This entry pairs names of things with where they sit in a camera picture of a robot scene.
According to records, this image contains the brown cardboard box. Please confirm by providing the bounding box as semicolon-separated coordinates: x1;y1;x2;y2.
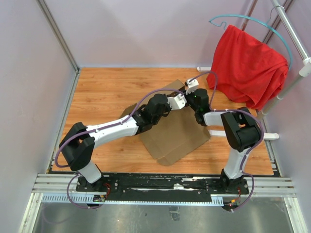
120;79;211;166

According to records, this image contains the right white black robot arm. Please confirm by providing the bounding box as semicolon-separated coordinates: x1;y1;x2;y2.
185;88;263;194

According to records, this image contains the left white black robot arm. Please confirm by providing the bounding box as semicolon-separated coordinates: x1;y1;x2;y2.
59;94;172;192

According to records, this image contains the red cloth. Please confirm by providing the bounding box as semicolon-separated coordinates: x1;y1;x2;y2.
207;25;289;110

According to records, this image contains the teal clothes hanger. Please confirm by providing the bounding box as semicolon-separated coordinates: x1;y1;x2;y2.
208;14;293;70

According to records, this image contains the white metal clothes rack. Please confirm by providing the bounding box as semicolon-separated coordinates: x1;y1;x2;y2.
197;0;311;140

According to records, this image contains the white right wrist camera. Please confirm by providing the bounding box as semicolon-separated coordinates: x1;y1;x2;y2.
185;79;199;95

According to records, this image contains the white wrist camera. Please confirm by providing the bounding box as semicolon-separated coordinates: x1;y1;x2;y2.
168;94;187;110
185;79;199;95

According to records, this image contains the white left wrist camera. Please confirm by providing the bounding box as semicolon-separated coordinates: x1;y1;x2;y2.
168;94;187;110

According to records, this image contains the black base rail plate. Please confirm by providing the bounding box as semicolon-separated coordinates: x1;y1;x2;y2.
76;173;249;202

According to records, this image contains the grey slotted cable duct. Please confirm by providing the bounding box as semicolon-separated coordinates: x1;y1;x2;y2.
41;193;105;204

